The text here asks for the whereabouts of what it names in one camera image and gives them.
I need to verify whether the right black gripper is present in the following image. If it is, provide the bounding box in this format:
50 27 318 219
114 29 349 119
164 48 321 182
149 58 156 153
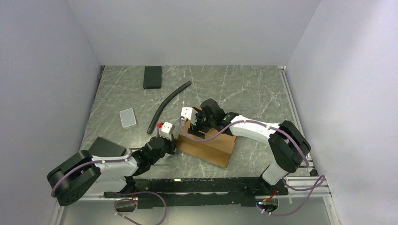
188 108 216 139

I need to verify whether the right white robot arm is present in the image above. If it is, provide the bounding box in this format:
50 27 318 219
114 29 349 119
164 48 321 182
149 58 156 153
179 98 311 195

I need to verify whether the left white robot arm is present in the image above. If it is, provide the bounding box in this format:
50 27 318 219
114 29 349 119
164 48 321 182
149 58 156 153
46 136 178 206

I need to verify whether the black rectangular box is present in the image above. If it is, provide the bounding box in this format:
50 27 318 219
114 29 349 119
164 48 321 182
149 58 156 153
143 66 162 90

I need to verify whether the clear plastic case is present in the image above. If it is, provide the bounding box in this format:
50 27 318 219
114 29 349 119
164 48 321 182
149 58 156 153
119 108 137 129

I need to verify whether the black flat block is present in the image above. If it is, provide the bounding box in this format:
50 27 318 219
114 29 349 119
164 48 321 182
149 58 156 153
88 137 127 157

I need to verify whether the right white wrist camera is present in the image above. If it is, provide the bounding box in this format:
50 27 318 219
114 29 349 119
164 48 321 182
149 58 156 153
180 107 197 125

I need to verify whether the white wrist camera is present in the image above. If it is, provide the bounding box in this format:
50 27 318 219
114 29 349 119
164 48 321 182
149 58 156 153
180 107 197 125
156 122 175 141

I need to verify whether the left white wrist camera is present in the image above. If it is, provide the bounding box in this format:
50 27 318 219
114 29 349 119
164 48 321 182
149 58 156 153
156 122 175 141

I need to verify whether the black corrugated hose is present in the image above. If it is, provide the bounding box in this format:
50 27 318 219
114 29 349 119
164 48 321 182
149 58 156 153
146 81 192 135

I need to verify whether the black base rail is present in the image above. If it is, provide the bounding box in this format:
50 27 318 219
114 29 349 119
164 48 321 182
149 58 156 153
103 177 288 209

